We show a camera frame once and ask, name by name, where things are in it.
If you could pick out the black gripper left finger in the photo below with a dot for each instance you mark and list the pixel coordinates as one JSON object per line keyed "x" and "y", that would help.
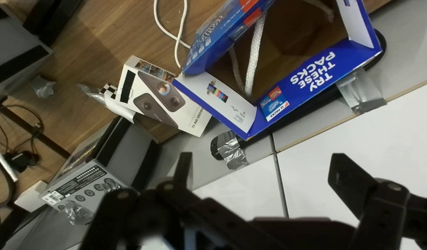
{"x": 117, "y": 216}

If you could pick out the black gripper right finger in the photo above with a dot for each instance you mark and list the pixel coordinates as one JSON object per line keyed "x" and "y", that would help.
{"x": 356, "y": 185}

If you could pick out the grey Dominator battery box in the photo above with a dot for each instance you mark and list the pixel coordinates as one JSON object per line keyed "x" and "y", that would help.
{"x": 124, "y": 153}

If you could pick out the blue snack variety box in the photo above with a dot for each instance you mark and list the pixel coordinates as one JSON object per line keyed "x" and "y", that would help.
{"x": 310, "y": 78}

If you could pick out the wide crumpled foil piece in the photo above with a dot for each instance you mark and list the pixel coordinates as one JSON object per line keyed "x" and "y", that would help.
{"x": 74, "y": 211}

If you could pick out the white whiteboard panel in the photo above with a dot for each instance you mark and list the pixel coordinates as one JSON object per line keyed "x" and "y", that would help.
{"x": 241, "y": 189}
{"x": 360, "y": 139}

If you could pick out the foil scrap on fixture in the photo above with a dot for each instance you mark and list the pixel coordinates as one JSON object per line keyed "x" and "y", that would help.
{"x": 231, "y": 150}

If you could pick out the black wall fixture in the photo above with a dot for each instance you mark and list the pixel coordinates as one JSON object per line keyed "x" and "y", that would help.
{"x": 214, "y": 148}

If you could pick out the white camera product box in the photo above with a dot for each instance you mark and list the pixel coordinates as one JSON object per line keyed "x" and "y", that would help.
{"x": 152, "y": 94}

